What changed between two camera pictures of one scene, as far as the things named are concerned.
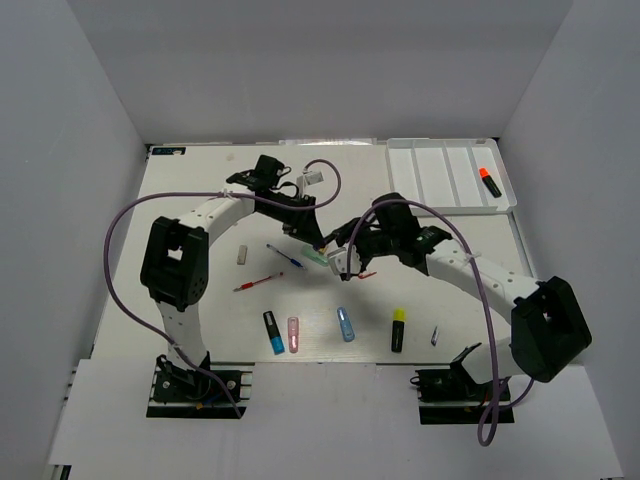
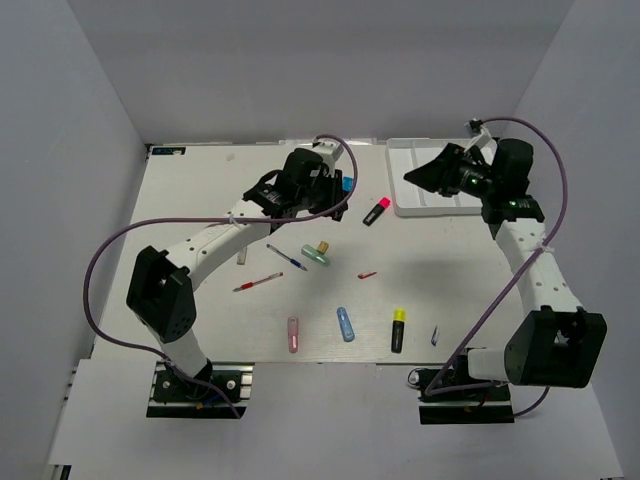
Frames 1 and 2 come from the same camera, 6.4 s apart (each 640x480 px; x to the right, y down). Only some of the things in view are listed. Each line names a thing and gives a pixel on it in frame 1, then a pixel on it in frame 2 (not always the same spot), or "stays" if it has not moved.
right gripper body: (368, 243) -> (463, 175)
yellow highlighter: (398, 329) stays
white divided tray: (452, 174) stays
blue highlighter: (273, 330) -> (347, 184)
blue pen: (292, 260) stays
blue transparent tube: (346, 324) stays
